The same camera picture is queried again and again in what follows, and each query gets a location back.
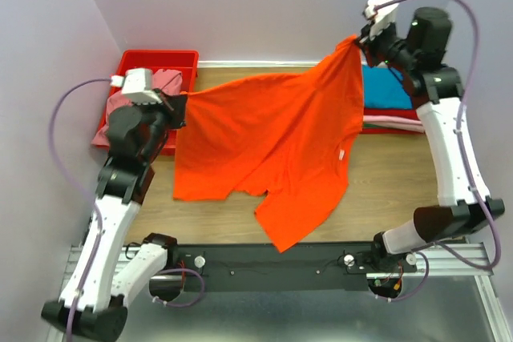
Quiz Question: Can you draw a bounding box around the blue folded t-shirt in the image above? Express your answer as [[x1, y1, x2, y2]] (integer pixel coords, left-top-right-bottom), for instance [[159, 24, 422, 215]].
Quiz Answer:
[[362, 66, 412, 110]]

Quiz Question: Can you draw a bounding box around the red plastic bin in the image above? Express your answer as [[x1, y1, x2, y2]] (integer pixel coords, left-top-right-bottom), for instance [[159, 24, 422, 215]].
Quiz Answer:
[[91, 50, 199, 155]]

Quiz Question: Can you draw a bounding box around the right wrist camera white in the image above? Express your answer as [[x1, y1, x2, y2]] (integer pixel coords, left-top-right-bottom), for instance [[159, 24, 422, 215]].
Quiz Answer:
[[363, 0, 398, 40]]

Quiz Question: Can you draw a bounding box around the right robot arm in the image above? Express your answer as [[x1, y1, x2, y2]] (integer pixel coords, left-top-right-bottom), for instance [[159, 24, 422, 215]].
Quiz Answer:
[[357, 6, 505, 272]]

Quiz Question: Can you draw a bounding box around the dusty pink crumpled t-shirt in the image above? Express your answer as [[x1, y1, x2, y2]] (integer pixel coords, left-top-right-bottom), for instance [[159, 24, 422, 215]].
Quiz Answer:
[[91, 69, 183, 147]]

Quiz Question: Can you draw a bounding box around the aluminium rail frame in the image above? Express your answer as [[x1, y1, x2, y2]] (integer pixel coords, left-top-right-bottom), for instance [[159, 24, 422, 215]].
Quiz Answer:
[[46, 242, 500, 342]]

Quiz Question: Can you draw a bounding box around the green folded t-shirt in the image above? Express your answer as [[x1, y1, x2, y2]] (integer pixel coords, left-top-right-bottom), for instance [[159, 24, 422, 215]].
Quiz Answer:
[[363, 123, 385, 132]]

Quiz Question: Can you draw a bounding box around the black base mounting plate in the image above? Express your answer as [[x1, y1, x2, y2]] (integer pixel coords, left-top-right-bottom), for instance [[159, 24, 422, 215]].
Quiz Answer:
[[150, 242, 417, 293]]

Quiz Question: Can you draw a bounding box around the orange t-shirt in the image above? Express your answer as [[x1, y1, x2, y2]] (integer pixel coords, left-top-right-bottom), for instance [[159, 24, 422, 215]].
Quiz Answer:
[[173, 37, 364, 252]]

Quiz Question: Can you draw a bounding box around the pink folded t-shirt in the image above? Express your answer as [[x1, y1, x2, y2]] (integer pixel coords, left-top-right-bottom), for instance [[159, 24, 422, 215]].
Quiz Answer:
[[363, 115, 425, 133]]

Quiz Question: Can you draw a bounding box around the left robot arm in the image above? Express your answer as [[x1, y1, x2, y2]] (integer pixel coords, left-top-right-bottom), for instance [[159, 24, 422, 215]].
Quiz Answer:
[[41, 92, 188, 341]]

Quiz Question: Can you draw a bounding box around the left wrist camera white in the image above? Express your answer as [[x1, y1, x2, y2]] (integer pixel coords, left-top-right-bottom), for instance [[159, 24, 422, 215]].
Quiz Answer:
[[111, 67, 162, 105]]

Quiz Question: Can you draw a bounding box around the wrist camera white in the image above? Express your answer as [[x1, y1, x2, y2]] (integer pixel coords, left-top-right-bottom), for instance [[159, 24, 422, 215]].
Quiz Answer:
[[363, 0, 398, 40], [111, 67, 162, 105]]

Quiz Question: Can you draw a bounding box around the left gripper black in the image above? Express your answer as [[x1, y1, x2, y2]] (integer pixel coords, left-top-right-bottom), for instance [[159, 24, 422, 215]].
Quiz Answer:
[[132, 87, 189, 162]]

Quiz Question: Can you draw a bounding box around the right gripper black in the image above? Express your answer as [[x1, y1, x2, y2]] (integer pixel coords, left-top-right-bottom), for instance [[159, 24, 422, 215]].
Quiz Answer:
[[353, 15, 417, 74]]

